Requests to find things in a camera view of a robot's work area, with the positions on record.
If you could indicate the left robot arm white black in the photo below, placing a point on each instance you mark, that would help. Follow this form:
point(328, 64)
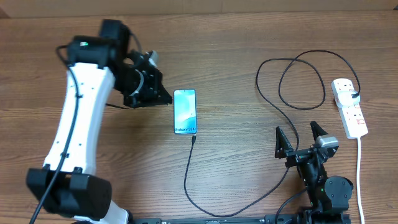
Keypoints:
point(67, 184)

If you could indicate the Galaxy S24 smartphone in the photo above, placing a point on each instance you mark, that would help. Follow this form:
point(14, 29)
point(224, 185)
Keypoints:
point(185, 112)

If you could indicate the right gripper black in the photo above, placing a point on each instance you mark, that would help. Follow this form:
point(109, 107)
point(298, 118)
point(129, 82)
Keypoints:
point(283, 148)

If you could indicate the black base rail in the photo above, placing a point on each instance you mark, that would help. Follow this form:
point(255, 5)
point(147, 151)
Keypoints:
point(211, 220)

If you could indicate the white power strip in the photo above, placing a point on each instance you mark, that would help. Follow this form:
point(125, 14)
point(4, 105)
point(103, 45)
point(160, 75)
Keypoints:
point(352, 117)

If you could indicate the white charger plug adapter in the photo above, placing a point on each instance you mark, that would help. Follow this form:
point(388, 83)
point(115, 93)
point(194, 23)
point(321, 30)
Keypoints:
point(347, 98)

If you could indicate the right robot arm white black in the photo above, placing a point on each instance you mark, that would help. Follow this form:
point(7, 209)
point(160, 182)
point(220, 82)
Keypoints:
point(329, 196)

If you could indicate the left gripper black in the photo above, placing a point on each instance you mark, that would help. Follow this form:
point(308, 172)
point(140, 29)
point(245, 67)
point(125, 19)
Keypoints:
point(156, 94)

